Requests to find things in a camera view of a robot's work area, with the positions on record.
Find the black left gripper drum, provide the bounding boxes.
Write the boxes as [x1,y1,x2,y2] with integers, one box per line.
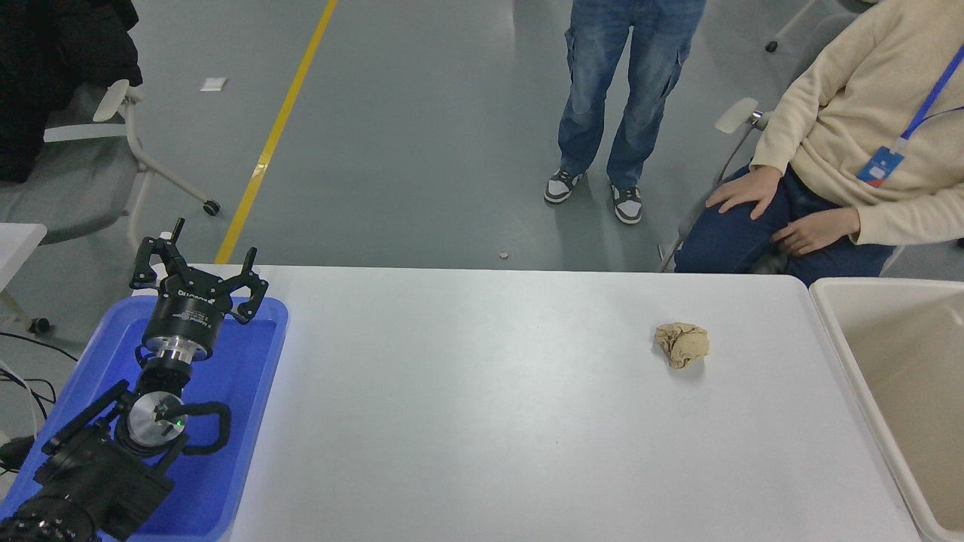
[142,277,229,355]

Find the grey chair with white armrest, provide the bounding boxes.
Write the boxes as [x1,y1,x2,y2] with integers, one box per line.
[657,11,859,273]

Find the blue lanyard with badge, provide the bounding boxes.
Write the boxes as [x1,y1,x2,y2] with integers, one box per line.
[857,44,964,187]

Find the white chair leg with caster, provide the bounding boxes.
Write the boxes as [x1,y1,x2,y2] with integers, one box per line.
[765,0,820,53]

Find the seated person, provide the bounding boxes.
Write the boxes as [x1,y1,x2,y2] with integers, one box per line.
[674,0,964,287]

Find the grey office chair white frame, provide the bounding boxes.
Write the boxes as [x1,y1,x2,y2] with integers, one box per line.
[0,78,221,336]

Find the black jacket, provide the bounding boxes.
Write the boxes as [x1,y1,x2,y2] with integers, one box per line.
[0,0,144,183]

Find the standing person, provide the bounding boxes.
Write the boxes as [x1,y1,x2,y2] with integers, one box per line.
[544,0,707,225]

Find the black floor cables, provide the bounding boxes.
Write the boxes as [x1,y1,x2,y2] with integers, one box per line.
[0,331,80,422]

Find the white side table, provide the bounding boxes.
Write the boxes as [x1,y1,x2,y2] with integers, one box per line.
[0,224,47,324]

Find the seated person's right hand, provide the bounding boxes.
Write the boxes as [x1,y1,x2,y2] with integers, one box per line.
[706,166,785,221]

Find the crumpled tan paper ball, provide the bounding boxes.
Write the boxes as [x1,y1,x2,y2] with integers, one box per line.
[653,321,710,369]

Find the large pale bin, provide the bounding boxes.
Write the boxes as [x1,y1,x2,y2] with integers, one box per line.
[810,276,964,542]

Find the seated person's left hand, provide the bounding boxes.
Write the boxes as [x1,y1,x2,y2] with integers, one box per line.
[771,207,862,257]

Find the blue plastic tray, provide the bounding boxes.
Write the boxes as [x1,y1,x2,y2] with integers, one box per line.
[0,296,289,542]

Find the small black object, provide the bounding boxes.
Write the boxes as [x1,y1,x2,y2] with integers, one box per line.
[0,433,35,471]

